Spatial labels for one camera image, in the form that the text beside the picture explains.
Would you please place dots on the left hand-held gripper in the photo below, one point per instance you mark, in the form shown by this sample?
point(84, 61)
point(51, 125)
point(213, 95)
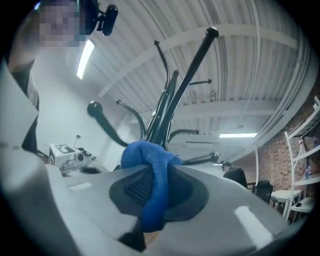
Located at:
point(65, 153)

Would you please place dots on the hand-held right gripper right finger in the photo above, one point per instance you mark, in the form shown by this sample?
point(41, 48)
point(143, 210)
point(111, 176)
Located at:
point(225, 212)

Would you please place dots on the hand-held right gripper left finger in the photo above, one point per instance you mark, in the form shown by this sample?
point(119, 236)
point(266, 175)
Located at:
point(75, 212)

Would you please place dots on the blue cloth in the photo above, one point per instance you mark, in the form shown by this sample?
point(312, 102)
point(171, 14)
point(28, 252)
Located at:
point(155, 175)

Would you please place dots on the black coat rack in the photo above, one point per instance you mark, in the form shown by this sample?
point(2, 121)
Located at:
point(162, 125)

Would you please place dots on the black office chair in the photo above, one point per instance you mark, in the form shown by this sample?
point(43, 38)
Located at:
point(262, 191)

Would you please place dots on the small white square table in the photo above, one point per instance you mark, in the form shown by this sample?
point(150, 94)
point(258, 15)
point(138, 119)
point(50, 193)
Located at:
point(286, 195)

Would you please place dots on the black computer mouse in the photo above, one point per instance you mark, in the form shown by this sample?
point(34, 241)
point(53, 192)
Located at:
point(298, 204)

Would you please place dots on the ceiling tube light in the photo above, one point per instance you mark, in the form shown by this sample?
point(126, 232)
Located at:
point(85, 58)
point(237, 135)

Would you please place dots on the white metal shelving unit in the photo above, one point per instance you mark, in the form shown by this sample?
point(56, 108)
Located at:
point(300, 182)

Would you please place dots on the clear water bottle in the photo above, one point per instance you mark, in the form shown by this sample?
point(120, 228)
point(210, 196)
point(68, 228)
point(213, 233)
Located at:
point(307, 172)

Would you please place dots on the white spray bottle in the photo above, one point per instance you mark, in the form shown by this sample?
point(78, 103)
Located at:
point(301, 147)

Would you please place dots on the person's head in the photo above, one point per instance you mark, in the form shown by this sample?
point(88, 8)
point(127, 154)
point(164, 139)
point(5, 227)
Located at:
point(60, 22)

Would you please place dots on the black head-mounted camera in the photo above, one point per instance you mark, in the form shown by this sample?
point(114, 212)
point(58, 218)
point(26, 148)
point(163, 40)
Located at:
point(108, 18)

